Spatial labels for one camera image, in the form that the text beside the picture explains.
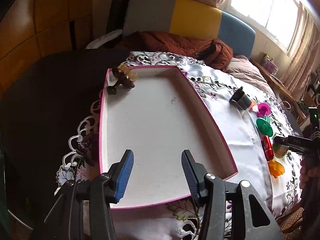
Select pink shallow cardboard box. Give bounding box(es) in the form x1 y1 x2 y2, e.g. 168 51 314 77
99 66 238 209

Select black rolled mat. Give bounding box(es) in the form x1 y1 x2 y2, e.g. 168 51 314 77
106 0 130 33

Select red metallic capsule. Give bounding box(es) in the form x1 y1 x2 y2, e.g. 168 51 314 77
261 135 274 161

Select pink beige duvet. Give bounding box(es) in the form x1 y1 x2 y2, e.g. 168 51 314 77
225 55 276 97

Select orange cube blocks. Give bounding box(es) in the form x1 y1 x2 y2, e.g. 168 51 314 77
248 100 258 112

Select rust brown quilted jacket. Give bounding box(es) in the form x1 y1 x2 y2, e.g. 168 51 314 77
116 31 233 70

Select magenta funnel toy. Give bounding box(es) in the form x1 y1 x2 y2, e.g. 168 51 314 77
257 103 271 118

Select dark grey cylinder cup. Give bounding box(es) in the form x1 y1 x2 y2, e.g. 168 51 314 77
229 87 252 111

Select wooden side table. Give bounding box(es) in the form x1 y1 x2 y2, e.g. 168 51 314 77
249 59 306 120

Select beige curtain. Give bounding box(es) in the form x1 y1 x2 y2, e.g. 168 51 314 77
281 4 319 101

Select green flanged cylinder toy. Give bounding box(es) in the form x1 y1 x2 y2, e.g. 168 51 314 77
255 116 273 137

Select person right hand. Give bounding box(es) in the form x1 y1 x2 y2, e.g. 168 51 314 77
299 158 320 189

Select orange translucent toy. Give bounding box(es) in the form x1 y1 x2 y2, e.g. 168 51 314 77
268 160 285 179

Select white pillow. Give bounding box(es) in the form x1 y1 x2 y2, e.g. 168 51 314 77
85 29 123 49

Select green white round toy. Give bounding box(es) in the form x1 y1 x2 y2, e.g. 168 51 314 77
272 142 289 159

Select purple gift box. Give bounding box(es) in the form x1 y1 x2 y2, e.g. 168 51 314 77
261 54 278 75

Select multicolour sofa backrest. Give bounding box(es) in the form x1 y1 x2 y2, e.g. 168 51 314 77
123 0 255 59

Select wicker chair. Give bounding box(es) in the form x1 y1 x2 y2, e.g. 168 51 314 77
277 205 304 240

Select brown comb massager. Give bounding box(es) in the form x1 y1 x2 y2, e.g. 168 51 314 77
107 63 138 95

